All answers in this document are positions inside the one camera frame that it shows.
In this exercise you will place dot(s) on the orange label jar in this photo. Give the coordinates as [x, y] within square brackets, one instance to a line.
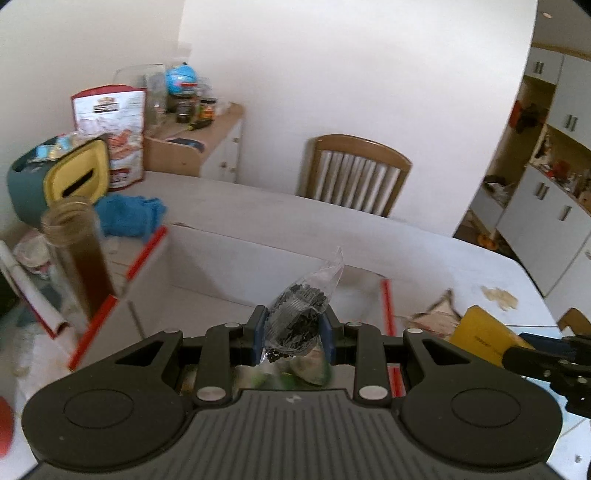
[207, 110]

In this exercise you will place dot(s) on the brown snack wrapper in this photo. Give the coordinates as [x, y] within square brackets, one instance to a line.
[436, 318]

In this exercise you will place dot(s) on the dark hanging bag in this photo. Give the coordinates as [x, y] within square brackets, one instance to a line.
[533, 117]

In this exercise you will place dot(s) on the red cardboard box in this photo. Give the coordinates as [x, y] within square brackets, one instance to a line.
[207, 277]

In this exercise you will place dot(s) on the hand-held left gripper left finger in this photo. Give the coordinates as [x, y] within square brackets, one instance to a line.
[259, 332]

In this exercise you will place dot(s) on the teal container yellow lid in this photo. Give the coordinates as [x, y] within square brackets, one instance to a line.
[27, 184]

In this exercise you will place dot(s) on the small packets on container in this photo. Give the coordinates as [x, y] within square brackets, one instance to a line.
[51, 150]

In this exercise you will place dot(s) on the blue globe toy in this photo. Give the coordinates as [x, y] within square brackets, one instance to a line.
[181, 79]

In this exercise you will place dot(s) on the black yellow tool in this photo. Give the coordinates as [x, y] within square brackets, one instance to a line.
[198, 124]

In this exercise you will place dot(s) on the glass jar brown liquid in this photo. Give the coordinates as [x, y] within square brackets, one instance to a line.
[83, 263]

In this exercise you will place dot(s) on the dark jar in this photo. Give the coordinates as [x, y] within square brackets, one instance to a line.
[184, 110]

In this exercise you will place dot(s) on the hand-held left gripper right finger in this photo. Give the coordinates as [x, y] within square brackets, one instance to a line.
[328, 337]

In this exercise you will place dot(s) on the red round object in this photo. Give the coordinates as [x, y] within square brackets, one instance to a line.
[4, 424]

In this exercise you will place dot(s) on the red white snack bag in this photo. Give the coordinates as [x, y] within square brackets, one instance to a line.
[113, 134]

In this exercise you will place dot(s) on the yellow box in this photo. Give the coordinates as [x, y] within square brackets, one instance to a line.
[480, 334]

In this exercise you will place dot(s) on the wooden slat-back chair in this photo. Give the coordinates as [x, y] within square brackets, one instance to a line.
[577, 323]
[355, 175]

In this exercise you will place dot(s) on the blue cloth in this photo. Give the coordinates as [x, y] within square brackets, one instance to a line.
[129, 217]

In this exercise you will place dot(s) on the clear bag of black beads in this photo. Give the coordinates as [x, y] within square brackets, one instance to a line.
[300, 318]

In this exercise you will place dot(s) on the wooden side cabinet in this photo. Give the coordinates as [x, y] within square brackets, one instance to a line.
[207, 147]

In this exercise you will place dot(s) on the clutter on low shelf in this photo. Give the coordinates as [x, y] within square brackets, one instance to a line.
[501, 188]

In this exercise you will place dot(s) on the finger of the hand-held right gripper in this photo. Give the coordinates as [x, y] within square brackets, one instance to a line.
[540, 340]
[526, 360]

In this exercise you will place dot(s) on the red hanging cloth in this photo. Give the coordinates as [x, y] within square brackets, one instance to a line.
[517, 113]

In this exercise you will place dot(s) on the white wall cabinet unit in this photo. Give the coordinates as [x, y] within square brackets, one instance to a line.
[554, 217]

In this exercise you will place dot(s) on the blue flat pad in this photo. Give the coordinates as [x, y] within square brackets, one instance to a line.
[189, 145]

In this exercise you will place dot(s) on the row of shelf figurines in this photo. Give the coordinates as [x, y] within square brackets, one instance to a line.
[561, 170]

